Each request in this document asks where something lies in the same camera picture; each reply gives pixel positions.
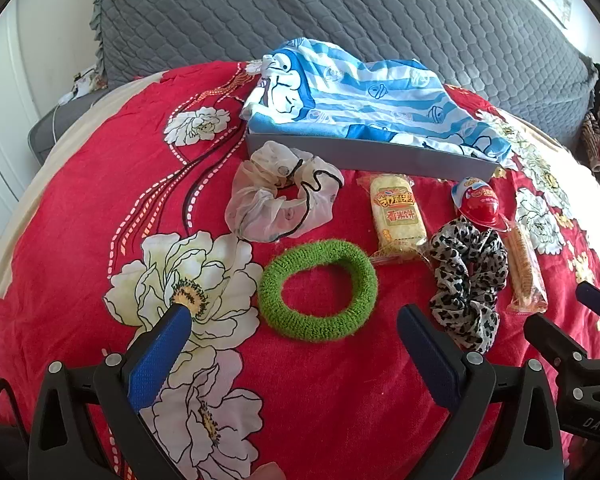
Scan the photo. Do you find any grey cushion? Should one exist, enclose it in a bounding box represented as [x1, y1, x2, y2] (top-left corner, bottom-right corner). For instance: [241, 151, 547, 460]
[27, 92, 108, 166]

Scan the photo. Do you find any blue striped cartoon cloth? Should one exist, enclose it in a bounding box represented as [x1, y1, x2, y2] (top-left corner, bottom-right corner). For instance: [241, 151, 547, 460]
[240, 37, 513, 168]

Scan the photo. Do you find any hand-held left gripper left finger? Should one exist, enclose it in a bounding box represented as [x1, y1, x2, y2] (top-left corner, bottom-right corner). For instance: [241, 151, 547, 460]
[27, 304, 193, 480]

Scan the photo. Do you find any grey tray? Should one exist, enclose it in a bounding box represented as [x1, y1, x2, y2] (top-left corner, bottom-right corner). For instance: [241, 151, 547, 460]
[245, 127, 496, 183]

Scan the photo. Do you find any green fuzzy scrunchie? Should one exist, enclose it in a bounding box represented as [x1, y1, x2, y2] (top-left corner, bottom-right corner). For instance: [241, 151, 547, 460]
[258, 240, 379, 345]

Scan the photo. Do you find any clear-wrapped cracker packet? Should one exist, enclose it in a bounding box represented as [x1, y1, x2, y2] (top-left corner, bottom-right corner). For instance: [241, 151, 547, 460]
[505, 222, 549, 315]

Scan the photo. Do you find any red floral blanket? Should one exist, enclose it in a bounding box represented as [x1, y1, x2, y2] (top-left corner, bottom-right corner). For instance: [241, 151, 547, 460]
[0, 62, 600, 480]

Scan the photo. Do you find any white wardrobe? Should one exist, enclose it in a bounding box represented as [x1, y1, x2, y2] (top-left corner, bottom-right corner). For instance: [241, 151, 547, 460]
[0, 0, 106, 231]

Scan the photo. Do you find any yellow snack packet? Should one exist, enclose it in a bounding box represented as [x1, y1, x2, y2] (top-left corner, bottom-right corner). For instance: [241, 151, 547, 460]
[356, 172, 431, 267]

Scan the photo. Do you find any floral patterned cloth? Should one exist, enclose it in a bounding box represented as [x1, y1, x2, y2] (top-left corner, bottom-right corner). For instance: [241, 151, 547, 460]
[72, 67, 103, 98]

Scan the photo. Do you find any white cable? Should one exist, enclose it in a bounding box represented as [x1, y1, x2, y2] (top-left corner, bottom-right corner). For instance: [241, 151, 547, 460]
[50, 87, 81, 146]

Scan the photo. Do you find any person's left hand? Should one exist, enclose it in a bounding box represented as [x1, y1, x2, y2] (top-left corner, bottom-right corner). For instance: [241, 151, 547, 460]
[252, 462, 287, 480]

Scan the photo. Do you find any red egg-shaped toy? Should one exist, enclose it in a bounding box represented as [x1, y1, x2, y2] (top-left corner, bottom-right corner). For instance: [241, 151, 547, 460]
[451, 176, 510, 232]

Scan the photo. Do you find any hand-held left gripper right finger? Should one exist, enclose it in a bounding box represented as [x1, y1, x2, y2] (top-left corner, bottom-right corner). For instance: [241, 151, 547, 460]
[397, 304, 566, 480]

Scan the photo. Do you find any leopard print garment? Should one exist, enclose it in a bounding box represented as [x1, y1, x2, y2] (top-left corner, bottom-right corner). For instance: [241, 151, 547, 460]
[580, 110, 600, 171]

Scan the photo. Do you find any leopard print scrunchie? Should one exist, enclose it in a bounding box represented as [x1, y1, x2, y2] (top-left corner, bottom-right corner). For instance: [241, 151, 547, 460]
[428, 219, 509, 353]

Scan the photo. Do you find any white sheer scrunchie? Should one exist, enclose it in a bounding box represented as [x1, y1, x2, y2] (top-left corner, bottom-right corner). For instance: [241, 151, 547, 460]
[225, 141, 346, 243]

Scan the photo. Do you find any grey quilted cover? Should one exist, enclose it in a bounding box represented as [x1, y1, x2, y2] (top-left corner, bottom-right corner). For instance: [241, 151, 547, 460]
[92, 0, 600, 146]

